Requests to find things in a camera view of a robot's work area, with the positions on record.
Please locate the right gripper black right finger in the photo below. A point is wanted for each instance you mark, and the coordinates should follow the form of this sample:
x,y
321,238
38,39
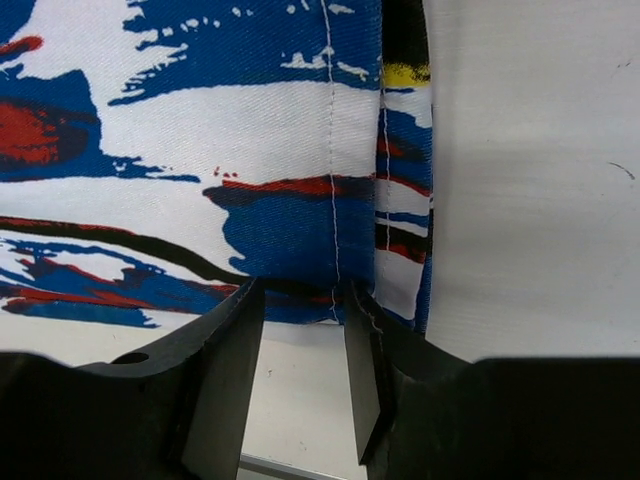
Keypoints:
x,y
420,412

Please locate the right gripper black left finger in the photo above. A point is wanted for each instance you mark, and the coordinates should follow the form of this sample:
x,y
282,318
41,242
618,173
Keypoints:
x,y
173,409

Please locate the aluminium rail frame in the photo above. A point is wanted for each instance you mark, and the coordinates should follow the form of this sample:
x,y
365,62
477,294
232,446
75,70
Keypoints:
x,y
253,467

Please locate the blue white red patterned trousers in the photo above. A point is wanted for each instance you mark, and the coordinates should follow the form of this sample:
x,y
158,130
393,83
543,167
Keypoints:
x,y
156,155

